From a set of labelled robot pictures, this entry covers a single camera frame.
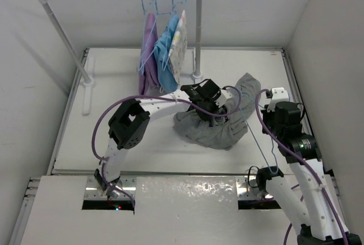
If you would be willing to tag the white foam front board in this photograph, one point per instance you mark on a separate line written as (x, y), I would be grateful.
(168, 210)

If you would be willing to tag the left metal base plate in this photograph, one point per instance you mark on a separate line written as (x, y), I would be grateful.
(93, 191)

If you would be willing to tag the metal base plate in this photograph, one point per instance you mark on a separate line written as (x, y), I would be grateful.
(247, 192)
(93, 191)

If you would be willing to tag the light blue wire hanger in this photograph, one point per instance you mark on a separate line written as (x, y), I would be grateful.
(237, 108)

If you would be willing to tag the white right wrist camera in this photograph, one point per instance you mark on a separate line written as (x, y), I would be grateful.
(276, 95)

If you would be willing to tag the blue garment on hanger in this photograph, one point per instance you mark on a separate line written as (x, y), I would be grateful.
(161, 51)

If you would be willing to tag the purple garment on hanger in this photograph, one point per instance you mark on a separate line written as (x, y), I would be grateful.
(147, 69)

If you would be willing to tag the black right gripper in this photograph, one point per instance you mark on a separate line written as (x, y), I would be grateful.
(265, 113)

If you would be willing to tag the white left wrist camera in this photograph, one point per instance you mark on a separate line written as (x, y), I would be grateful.
(225, 95)

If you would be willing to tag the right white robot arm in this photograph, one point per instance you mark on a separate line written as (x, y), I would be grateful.
(315, 219)

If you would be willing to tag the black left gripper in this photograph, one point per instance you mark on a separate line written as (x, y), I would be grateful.
(215, 108)

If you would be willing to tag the white patterned garment on hanger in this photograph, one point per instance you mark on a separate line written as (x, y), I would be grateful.
(178, 47)

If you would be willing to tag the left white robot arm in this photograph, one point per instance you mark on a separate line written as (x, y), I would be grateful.
(133, 114)

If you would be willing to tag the grey t shirt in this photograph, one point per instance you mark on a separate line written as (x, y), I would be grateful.
(221, 133)

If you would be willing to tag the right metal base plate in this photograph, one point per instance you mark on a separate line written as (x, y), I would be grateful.
(247, 192)

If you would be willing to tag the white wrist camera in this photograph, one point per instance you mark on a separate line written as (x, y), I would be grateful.
(276, 95)
(225, 95)

